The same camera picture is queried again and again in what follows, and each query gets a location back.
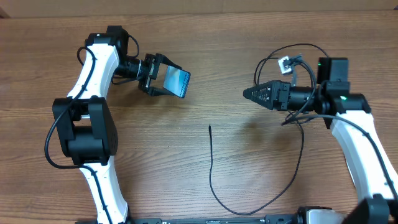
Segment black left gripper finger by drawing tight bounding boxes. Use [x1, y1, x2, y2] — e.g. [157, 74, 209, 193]
[155, 53, 181, 69]
[148, 87, 174, 96]

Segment blue Galaxy smartphone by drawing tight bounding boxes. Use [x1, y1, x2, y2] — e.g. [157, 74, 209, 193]
[163, 66, 191, 98]

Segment black charging cable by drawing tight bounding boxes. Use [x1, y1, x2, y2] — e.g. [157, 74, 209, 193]
[208, 43, 330, 217]

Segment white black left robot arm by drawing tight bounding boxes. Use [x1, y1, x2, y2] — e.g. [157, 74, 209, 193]
[44, 26, 191, 223]

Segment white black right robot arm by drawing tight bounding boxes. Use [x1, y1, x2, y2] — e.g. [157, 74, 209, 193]
[243, 57, 397, 223]

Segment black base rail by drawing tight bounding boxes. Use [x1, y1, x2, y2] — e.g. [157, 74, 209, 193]
[74, 205, 346, 224]

